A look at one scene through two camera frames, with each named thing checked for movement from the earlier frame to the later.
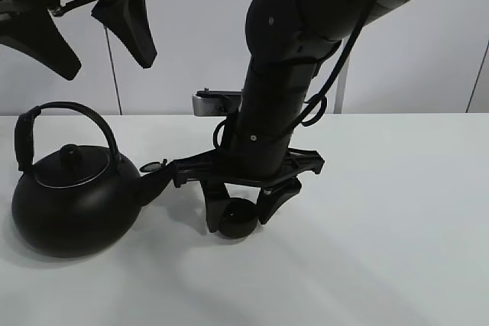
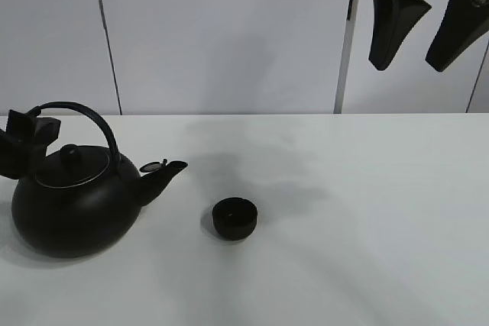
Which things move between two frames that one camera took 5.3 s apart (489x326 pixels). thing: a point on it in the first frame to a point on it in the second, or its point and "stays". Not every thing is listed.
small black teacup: x=239 y=219 stays
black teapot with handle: x=76 y=202 stays
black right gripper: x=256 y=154 to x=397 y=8
